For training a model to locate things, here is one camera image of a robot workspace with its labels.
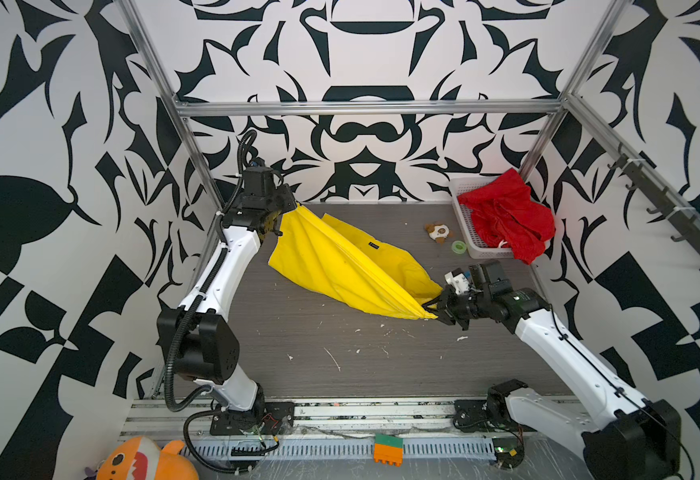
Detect brown white plush toy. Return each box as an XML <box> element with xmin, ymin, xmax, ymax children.
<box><xmin>425</xmin><ymin>223</ymin><xmax>452</xmax><ymax>244</ymax></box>

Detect yellow shorts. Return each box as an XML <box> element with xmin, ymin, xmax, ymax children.
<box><xmin>268</xmin><ymin>206</ymin><xmax>442</xmax><ymax>320</ymax></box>

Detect green circuit board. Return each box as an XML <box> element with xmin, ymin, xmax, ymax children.
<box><xmin>492</xmin><ymin>437</ymin><xmax>525</xmax><ymax>471</ymax></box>

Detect white plastic basket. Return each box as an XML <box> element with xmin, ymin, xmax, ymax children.
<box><xmin>448</xmin><ymin>175</ymin><xmax>513</xmax><ymax>260</ymax></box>

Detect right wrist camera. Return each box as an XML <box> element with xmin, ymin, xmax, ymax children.
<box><xmin>444</xmin><ymin>268</ymin><xmax>474</xmax><ymax>296</ymax></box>

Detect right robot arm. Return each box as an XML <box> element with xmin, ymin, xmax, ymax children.
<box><xmin>422</xmin><ymin>261</ymin><xmax>687</xmax><ymax>479</ymax></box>

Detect red shorts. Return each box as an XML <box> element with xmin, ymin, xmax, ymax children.
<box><xmin>457</xmin><ymin>170</ymin><xmax>555</xmax><ymax>265</ymax></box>

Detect green tape roll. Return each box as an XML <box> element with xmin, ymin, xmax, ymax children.
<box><xmin>451</xmin><ymin>240</ymin><xmax>467</xmax><ymax>255</ymax></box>

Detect orange shark plush toy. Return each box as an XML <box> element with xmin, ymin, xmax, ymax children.
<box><xmin>85</xmin><ymin>436</ymin><xmax>199</xmax><ymax>480</ymax></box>

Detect orange green toy block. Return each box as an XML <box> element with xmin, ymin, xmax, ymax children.
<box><xmin>373</xmin><ymin>434</ymin><xmax>404</xmax><ymax>467</ymax></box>

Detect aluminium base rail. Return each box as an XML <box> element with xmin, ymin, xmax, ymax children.
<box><xmin>119</xmin><ymin>397</ymin><xmax>459</xmax><ymax>441</ymax></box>

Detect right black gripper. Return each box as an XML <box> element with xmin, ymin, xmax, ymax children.
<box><xmin>422</xmin><ymin>284</ymin><xmax>493</xmax><ymax>329</ymax></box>

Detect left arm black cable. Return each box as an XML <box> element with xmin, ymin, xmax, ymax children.
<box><xmin>163</xmin><ymin>128</ymin><xmax>267</xmax><ymax>475</ymax></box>

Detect grey wall hook rack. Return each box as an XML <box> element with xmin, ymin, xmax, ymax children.
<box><xmin>606</xmin><ymin>143</ymin><xmax>700</xmax><ymax>272</ymax></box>

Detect white slotted cable duct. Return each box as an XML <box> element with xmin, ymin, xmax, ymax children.
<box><xmin>194</xmin><ymin>437</ymin><xmax>496</xmax><ymax>461</ymax></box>

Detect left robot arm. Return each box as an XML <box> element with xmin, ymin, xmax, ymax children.
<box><xmin>157</xmin><ymin>165</ymin><xmax>297</xmax><ymax>435</ymax></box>

